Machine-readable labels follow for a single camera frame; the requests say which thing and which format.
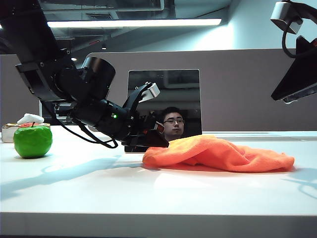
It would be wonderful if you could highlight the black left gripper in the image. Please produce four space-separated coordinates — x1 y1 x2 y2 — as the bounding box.
120 109 170 148

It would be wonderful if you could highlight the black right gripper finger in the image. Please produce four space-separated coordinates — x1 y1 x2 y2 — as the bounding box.
271 35 317 101
282 90 317 104

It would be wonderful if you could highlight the orange microfiber cloth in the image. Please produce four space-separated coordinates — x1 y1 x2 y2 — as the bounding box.
142 135 295 173

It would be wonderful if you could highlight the black framed standing mirror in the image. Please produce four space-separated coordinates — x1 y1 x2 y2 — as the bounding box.
124 69 203 153

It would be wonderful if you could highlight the wide grey desk partition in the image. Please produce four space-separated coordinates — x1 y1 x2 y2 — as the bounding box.
85 48 317 132

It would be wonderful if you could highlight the green apple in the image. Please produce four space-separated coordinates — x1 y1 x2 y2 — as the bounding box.
13 121 53 159

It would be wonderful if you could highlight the white tissue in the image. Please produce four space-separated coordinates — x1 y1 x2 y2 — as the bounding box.
16 113 45 125

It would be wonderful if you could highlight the ceiling air vent grille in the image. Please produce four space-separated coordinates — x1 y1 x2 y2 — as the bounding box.
86 13 112 21

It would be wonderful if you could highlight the gold and white tissue box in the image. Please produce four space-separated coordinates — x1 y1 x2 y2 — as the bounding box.
1 123 51 144

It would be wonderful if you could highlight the narrow grey desk partition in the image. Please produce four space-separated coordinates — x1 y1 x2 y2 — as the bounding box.
0 54 42 127

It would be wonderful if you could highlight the black right camera cable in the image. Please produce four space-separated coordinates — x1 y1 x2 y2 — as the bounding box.
281 14 304 60

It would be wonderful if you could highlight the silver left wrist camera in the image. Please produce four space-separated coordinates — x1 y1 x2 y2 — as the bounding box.
138 82 161 104

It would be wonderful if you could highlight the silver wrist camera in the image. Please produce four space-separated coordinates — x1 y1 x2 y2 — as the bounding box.
269 1 304 35
138 82 161 104

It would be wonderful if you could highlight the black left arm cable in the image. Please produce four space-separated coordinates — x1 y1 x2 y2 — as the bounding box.
42 99 119 149

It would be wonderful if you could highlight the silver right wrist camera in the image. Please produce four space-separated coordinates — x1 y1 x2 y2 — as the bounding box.
269 1 304 35

